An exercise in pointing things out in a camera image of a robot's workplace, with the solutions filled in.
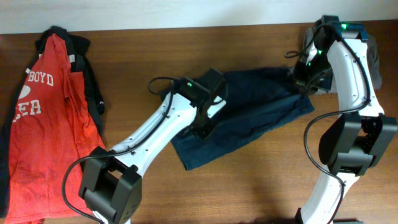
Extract dark teal shorts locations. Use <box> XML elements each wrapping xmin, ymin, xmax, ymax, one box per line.
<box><xmin>171</xmin><ymin>67</ymin><xmax>314</xmax><ymax>170</ymax></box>

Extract black garment with white trim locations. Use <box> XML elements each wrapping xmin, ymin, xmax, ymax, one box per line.
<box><xmin>1</xmin><ymin>26</ymin><xmax>105</xmax><ymax>218</ymax></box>

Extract folded grey garment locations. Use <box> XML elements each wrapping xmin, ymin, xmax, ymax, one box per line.
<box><xmin>312</xmin><ymin>34</ymin><xmax>382</xmax><ymax>95</ymax></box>

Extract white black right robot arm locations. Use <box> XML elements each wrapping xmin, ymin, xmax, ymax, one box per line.
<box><xmin>285</xmin><ymin>15</ymin><xmax>397</xmax><ymax>223</ymax></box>

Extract red printed t-shirt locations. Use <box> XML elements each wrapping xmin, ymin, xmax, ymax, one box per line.
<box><xmin>5</xmin><ymin>34</ymin><xmax>104</xmax><ymax>223</ymax></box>

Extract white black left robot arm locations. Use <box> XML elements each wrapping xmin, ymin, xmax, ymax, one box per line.
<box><xmin>79</xmin><ymin>68</ymin><xmax>228</xmax><ymax>223</ymax></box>

